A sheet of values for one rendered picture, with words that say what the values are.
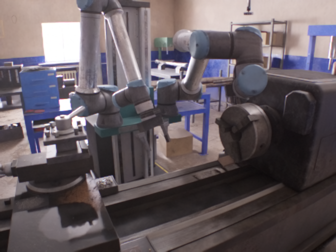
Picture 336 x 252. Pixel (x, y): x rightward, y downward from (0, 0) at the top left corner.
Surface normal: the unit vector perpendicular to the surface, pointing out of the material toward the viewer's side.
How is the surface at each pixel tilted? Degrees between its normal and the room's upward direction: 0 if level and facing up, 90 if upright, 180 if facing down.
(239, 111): 90
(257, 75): 77
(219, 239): 0
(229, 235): 0
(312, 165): 90
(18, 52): 90
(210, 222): 0
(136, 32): 90
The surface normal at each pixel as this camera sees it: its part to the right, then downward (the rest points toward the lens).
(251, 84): -0.13, 0.11
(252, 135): -0.89, 0.15
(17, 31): 0.46, 0.29
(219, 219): 0.00, -0.95
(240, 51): 0.11, 0.68
